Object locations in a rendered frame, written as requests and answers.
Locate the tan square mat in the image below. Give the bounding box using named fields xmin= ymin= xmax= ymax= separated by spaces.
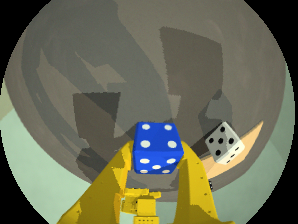
xmin=200 ymin=121 xmax=263 ymax=179

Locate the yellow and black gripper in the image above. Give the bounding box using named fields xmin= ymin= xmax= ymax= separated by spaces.
xmin=56 ymin=141 xmax=235 ymax=224

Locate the white die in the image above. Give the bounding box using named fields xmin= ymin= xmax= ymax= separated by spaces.
xmin=205 ymin=122 xmax=245 ymax=165

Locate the blue die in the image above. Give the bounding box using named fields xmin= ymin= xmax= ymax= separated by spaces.
xmin=132 ymin=122 xmax=184 ymax=174

